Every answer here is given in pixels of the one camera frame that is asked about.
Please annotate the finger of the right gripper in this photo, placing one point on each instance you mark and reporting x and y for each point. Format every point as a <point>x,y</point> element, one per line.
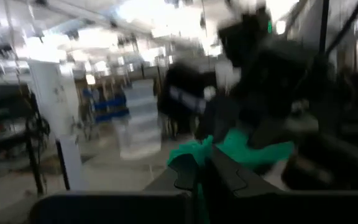
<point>216,124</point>
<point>269,133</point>

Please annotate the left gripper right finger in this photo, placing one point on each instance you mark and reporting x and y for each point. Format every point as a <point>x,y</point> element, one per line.
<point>291,208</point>

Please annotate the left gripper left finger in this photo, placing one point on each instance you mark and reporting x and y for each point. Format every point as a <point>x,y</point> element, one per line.
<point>104,208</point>

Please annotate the teal elastic bandage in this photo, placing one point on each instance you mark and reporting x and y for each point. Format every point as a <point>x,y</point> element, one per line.
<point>247,152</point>

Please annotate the white building column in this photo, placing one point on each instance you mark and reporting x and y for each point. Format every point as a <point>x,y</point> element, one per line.
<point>54,109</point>

